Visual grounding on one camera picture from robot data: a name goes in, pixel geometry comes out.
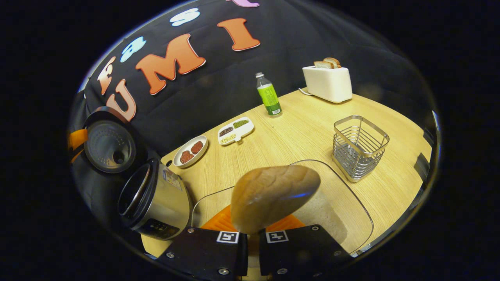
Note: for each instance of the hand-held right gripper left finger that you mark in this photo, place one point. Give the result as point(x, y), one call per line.
point(203, 249)

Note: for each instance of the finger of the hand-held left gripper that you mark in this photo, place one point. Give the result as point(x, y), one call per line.
point(77, 156)
point(78, 139)

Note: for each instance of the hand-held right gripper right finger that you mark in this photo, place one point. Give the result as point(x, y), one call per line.
point(300, 249)

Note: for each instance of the wooden spoon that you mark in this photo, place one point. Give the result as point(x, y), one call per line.
point(269, 195)

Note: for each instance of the black silver rice cooker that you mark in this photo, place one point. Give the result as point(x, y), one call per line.
point(160, 203)

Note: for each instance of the clear rice container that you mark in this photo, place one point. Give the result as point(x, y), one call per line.
point(351, 203)

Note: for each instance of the white round plate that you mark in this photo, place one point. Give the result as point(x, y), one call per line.
point(201, 156)

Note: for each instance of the red meat piece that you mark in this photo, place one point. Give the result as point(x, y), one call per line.
point(186, 157)
point(197, 147)

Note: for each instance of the white divided grain dish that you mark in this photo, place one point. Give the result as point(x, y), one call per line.
point(242, 132)

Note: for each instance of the black backdrop cloth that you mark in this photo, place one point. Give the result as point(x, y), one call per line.
point(218, 86)

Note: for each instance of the green label plastic bottle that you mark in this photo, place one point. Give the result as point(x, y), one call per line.
point(269, 97)

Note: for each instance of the white toaster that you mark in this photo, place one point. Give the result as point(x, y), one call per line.
point(328, 84)

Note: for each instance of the toast slice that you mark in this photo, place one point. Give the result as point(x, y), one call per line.
point(322, 64)
point(334, 61)

